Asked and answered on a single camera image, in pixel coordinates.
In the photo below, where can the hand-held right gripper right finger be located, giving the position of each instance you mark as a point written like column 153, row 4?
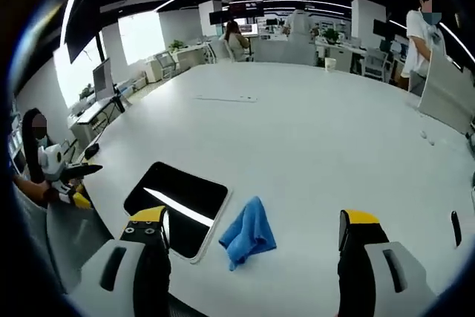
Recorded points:
column 371, row 276

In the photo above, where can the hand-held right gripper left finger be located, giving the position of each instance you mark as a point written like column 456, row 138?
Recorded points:
column 111, row 272

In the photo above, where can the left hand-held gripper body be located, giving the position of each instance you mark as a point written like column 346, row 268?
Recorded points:
column 50, row 159

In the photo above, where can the black glass tablet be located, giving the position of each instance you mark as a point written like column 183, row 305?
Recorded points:
column 178, row 198

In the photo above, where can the blue cleaning cloth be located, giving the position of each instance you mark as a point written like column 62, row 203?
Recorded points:
column 248, row 235

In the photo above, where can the small white objects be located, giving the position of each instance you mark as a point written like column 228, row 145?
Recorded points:
column 426, row 138

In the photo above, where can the black computer mouse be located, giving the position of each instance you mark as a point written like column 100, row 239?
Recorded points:
column 91, row 151

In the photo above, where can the person's own head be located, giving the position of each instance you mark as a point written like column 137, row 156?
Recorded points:
column 31, row 135

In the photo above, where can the white side desk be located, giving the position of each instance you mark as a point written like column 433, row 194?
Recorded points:
column 92, row 114

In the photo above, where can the grey computer monitor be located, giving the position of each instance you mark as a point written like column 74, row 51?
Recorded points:
column 102, row 79

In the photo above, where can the black marker pen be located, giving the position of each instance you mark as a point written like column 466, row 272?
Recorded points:
column 456, row 228

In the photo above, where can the black hanging display screen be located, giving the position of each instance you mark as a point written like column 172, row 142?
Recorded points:
column 83, row 40

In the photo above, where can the white mesh office chair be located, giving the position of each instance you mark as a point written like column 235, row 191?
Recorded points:
column 375, row 64
column 165, row 64

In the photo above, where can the green potted plant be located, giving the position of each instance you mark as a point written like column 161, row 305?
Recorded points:
column 331, row 36
column 176, row 45

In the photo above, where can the white paper cup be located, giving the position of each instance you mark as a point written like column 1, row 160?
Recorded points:
column 330, row 64

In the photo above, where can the black overhead screens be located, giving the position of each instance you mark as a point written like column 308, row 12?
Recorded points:
column 237, row 10

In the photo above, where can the white desk partition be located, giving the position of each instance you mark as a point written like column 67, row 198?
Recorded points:
column 284, row 53

